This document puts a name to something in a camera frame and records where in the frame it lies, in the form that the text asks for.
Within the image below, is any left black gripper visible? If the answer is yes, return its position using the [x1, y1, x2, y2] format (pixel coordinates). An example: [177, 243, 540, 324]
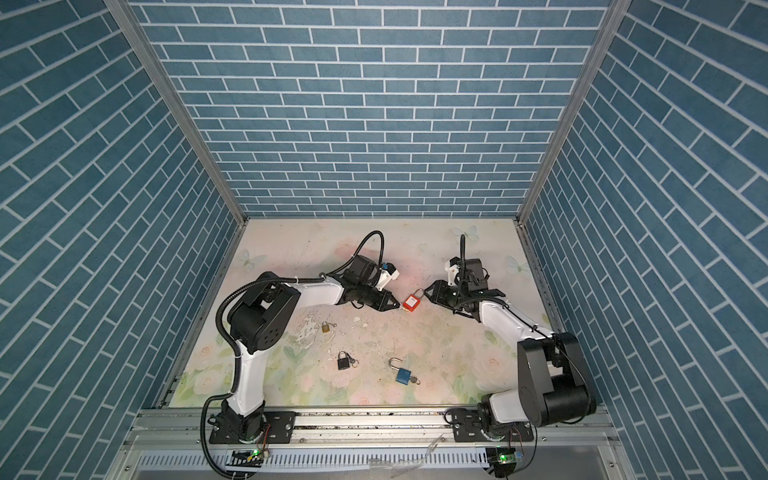
[354, 282, 402, 311]

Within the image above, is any red padlock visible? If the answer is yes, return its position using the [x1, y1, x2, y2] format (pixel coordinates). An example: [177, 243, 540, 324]
[402, 289, 424, 312]

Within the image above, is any black padlock with key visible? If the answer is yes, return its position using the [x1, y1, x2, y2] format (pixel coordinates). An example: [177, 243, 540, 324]
[337, 351, 358, 371]

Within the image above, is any blue padlock with key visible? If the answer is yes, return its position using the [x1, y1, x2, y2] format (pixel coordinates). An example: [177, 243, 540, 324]
[388, 357, 420, 385]

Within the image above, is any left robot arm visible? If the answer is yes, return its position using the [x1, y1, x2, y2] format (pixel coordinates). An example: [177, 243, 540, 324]
[216, 255, 400, 417]

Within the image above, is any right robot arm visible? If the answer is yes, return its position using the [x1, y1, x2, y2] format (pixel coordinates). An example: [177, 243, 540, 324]
[425, 257, 597, 427]

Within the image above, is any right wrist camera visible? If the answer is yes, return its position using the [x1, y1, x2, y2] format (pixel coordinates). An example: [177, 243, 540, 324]
[445, 257, 463, 287]

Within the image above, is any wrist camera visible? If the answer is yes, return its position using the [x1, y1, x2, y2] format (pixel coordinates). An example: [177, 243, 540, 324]
[445, 257, 463, 287]
[376, 263, 399, 291]

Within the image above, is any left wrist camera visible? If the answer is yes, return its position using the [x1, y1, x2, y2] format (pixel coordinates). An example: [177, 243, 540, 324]
[376, 263, 399, 291]

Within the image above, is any left black corrugated cable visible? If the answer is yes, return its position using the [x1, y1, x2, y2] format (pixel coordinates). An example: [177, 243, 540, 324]
[199, 230, 385, 480]

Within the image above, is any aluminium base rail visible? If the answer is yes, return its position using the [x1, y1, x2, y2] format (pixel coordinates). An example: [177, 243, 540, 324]
[104, 406, 637, 480]

